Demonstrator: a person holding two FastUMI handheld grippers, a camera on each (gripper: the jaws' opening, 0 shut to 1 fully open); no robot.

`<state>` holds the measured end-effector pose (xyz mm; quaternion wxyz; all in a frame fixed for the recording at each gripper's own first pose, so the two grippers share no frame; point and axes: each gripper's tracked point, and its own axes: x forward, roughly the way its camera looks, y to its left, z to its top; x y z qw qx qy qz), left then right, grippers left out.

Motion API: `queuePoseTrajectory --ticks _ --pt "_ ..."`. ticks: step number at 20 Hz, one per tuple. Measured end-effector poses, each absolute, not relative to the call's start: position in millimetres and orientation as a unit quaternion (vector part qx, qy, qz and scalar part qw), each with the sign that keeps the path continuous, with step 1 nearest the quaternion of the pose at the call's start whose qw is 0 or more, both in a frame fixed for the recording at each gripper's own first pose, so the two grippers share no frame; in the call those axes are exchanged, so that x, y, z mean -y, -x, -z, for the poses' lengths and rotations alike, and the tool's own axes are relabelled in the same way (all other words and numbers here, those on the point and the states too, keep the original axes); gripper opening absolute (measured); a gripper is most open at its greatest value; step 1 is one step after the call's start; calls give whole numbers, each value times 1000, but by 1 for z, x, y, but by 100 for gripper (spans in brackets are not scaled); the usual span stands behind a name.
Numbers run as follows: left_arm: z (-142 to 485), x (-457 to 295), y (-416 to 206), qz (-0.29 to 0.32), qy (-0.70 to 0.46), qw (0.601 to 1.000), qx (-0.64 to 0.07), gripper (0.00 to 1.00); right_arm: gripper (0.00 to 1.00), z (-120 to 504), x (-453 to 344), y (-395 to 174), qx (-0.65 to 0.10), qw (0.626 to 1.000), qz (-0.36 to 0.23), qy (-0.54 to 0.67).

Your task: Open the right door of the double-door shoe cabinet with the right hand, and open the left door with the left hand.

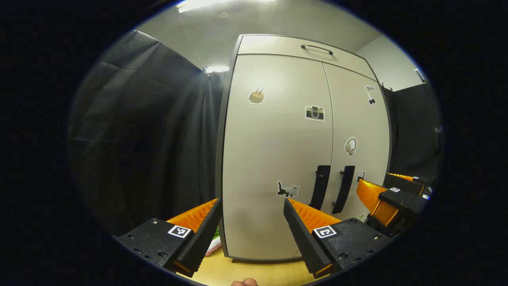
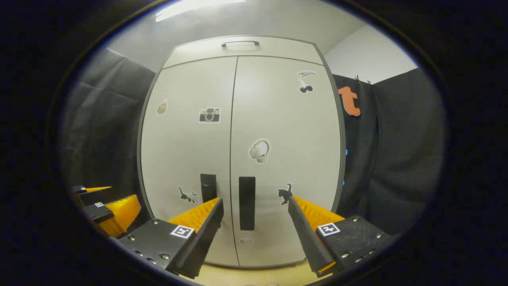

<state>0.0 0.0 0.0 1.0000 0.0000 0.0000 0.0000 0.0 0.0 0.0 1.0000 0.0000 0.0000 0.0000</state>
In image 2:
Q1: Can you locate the ceiling light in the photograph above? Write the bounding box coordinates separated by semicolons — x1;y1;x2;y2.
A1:
155;0;246;22

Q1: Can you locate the grey cabinet door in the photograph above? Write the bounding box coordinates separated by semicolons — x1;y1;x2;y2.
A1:
140;56;239;267
231;56;345;267

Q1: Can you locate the black backdrop cloth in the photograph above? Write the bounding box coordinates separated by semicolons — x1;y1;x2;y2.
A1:
60;48;157;207
331;68;445;235

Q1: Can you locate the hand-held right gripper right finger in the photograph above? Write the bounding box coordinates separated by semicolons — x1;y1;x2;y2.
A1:
287;195;393;278

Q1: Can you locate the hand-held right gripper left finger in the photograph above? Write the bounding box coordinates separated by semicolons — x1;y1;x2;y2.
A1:
118;197;224;279

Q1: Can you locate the grey double-door shoe cabinet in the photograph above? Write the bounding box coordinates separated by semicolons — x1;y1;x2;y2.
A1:
137;35;346;269

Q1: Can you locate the grey cabinet drawer front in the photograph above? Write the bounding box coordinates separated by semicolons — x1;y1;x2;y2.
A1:
163;36;324;69

